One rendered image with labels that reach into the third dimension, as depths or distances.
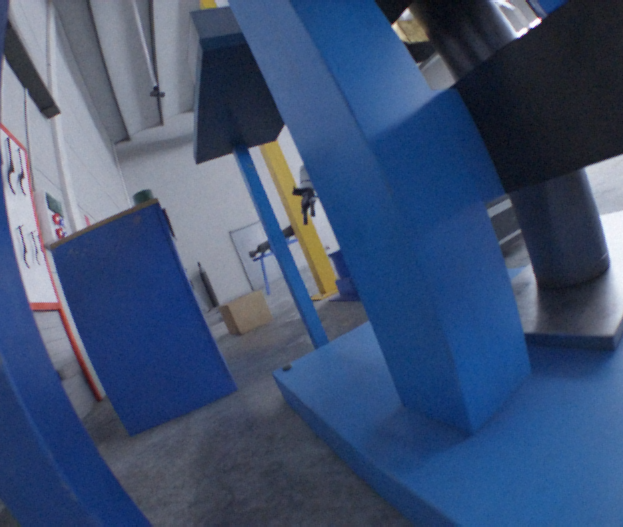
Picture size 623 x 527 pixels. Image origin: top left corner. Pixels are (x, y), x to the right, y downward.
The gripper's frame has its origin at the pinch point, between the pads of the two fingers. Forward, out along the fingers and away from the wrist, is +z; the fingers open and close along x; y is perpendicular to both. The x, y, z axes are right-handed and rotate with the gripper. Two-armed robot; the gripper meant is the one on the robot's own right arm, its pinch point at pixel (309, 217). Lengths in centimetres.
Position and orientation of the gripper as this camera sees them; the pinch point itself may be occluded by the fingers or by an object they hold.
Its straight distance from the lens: 186.8
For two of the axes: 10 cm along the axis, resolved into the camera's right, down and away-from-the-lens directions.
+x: -3.2, 2.3, 9.2
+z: 0.5, 9.7, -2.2
